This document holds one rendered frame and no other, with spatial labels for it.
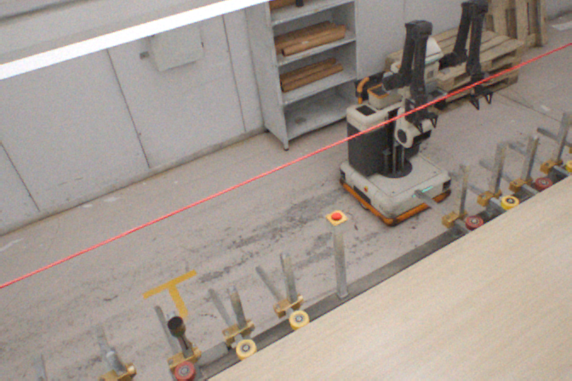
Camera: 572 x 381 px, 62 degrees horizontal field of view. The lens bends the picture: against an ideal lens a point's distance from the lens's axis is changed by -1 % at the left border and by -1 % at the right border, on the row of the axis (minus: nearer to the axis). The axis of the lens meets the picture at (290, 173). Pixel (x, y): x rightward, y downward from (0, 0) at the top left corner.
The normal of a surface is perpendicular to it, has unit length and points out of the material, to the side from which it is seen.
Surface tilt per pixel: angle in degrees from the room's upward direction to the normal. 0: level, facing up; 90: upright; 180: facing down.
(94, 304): 0
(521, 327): 0
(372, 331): 0
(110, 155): 90
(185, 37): 90
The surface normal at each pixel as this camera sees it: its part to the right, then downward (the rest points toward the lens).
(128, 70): 0.49, 0.48
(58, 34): 0.37, 0.04
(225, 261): -0.11, -0.79
